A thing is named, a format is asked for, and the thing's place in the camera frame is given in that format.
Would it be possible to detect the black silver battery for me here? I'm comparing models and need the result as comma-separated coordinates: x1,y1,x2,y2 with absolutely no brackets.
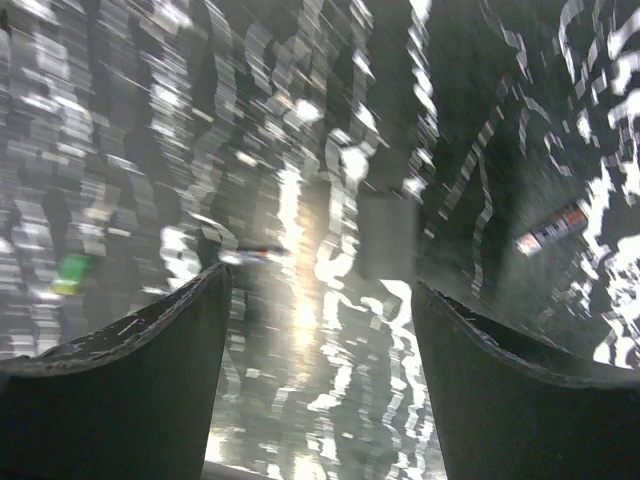
516,201,588,257

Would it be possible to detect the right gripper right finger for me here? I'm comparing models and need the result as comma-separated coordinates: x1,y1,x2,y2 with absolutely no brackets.
412,281,639,479

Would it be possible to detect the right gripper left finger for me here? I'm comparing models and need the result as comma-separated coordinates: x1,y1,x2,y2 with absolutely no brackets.
1,265,233,479

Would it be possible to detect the green orange battery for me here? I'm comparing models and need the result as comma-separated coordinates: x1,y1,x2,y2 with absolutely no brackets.
51,253,99,295

